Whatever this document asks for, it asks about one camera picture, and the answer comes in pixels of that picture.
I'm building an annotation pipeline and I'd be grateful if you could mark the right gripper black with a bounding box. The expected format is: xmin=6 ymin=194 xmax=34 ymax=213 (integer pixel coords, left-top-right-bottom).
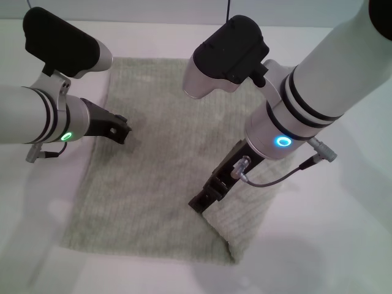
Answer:
xmin=187 ymin=139 xmax=266 ymax=214

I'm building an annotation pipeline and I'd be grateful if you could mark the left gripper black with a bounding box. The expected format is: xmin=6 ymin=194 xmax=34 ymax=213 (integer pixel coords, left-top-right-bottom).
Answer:
xmin=80 ymin=97 xmax=133 ymax=145

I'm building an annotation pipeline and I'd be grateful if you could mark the light green ribbed towel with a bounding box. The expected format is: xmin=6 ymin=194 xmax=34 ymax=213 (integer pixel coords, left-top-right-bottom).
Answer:
xmin=59 ymin=56 xmax=297 ymax=265

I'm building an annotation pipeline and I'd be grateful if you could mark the right gripper cable with plugs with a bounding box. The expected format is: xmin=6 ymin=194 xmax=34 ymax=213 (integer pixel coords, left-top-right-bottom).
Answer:
xmin=232 ymin=137 xmax=339 ymax=188

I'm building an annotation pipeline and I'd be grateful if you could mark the left gripper cable with plug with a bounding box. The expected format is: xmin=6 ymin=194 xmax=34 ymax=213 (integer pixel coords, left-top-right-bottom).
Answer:
xmin=24 ymin=142 xmax=69 ymax=164

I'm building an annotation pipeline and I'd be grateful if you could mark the left wrist black silver camera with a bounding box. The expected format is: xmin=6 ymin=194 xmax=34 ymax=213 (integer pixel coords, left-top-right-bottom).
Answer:
xmin=23 ymin=7 xmax=114 ymax=79

